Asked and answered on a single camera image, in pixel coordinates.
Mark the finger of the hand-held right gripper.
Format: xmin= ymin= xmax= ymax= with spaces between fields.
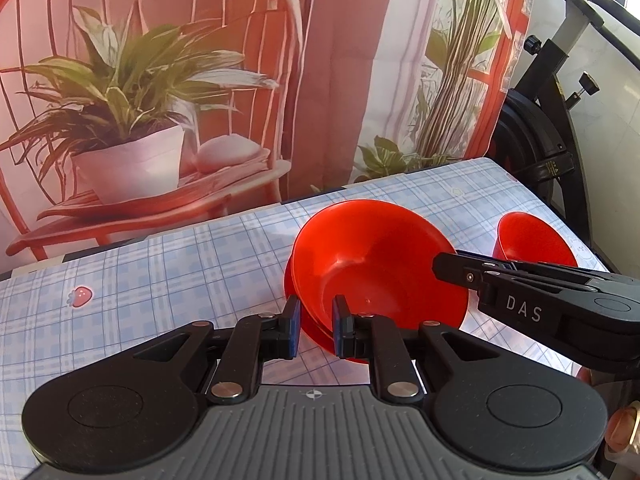
xmin=457 ymin=249 xmax=617 ymax=284
xmin=432 ymin=252 xmax=564 ymax=294

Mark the red plastic bowl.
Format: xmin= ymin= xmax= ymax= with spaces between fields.
xmin=290 ymin=199 xmax=470 ymax=341
xmin=283 ymin=255 xmax=374 ymax=367
xmin=492 ymin=211 xmax=580 ymax=269

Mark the person's right hand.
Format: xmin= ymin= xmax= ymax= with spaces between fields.
xmin=604 ymin=399 xmax=640 ymax=450

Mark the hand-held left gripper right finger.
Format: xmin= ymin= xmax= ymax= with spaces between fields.
xmin=332 ymin=295 xmax=484 ymax=406

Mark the printed room backdrop cloth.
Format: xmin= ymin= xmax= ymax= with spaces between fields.
xmin=0 ymin=0 xmax=544 ymax=274

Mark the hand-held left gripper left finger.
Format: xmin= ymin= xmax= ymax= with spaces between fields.
xmin=132 ymin=295 xmax=303 ymax=406

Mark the blue checkered tablecloth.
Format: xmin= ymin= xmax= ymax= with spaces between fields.
xmin=0 ymin=157 xmax=619 ymax=467

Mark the black exercise bike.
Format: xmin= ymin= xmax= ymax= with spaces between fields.
xmin=492 ymin=0 xmax=640 ymax=262

